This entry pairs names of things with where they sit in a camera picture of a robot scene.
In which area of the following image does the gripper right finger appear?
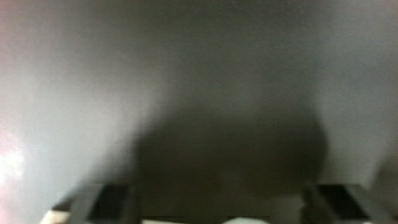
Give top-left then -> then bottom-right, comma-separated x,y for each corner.
300,184 -> 380,224

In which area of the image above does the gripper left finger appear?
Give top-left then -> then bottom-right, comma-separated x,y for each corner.
53,184 -> 140,224

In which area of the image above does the white cabinet body box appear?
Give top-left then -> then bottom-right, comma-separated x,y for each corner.
0,0 -> 398,224

